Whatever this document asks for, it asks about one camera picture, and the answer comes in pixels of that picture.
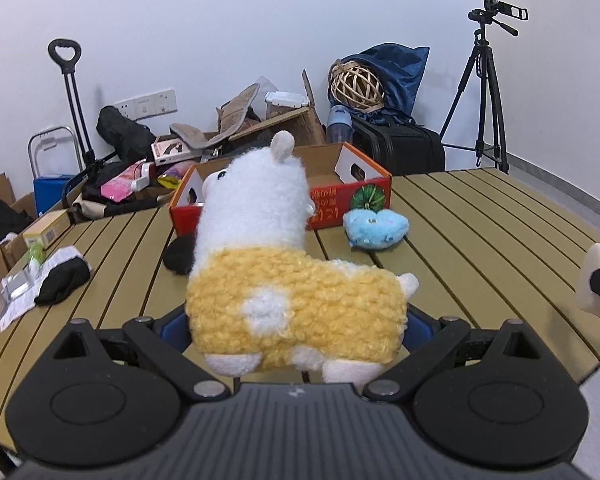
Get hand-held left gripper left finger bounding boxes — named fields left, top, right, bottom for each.
left=52, top=310, right=231, bottom=401

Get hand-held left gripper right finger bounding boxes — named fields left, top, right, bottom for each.
left=362, top=307, right=548, bottom=402

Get white foam block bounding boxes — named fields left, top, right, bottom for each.
left=575, top=243, right=600, bottom=317

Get yellow white alpaca plush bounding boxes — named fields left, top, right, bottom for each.
left=185, top=130, right=421, bottom=386

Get black knit hat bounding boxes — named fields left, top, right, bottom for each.
left=162, top=235, right=196, bottom=276

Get tan folding table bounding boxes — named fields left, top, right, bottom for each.
left=0, top=167, right=600, bottom=471

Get light blue plush toy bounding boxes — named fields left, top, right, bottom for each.
left=342, top=208, right=410, bottom=250

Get black knit sock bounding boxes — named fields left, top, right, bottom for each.
left=34, top=257, right=92, bottom=307

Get beige black folding wagon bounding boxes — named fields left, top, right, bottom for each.
left=47, top=38, right=191, bottom=223

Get yellow green snack packet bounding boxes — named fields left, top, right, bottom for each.
left=157, top=167, right=186, bottom=189

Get red cardboard box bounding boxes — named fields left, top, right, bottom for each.
left=169, top=142, right=393, bottom=238

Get white paper leaflet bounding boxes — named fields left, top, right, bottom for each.
left=0, top=246, right=88, bottom=333

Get pink packet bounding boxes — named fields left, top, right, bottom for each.
left=101, top=162, right=148, bottom=203

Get green white tube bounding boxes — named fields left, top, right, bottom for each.
left=26, top=242, right=46, bottom=273

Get silver blister pack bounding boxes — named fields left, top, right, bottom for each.
left=2, top=270, right=36, bottom=303

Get small yellow box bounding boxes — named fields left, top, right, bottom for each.
left=22, top=210, right=71, bottom=248

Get large brown cardboard box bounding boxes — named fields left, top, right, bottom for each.
left=0, top=172, right=36, bottom=286

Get white box with dark picture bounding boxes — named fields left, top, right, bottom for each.
left=151, top=137, right=191, bottom=167

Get black suitcase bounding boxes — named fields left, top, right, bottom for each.
left=352, top=117, right=447, bottom=177

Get black backpack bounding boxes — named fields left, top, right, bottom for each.
left=0, top=200, right=33, bottom=241

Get black folded bag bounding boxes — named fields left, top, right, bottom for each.
left=96, top=105, right=157, bottom=161

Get blue water bottle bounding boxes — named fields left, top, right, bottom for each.
left=326, top=105, right=353, bottom=146

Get beige plush mat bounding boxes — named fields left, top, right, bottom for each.
left=170, top=82, right=261, bottom=151

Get black tripod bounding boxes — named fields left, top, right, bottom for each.
left=439, top=25, right=511, bottom=175

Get open brown cardboard box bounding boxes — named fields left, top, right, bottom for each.
left=200, top=70, right=327, bottom=161

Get blue velvet bag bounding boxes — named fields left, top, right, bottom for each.
left=340, top=44, right=431, bottom=126

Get rattan ball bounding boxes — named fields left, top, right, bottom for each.
left=328, top=60, right=385, bottom=109

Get clear container with white lid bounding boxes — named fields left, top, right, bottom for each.
left=265, top=91, right=312, bottom=120

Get white wall sockets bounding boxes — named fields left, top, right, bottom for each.
left=114, top=89, right=178, bottom=121

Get silver metal frame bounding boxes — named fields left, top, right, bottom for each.
left=28, top=127, right=78, bottom=178

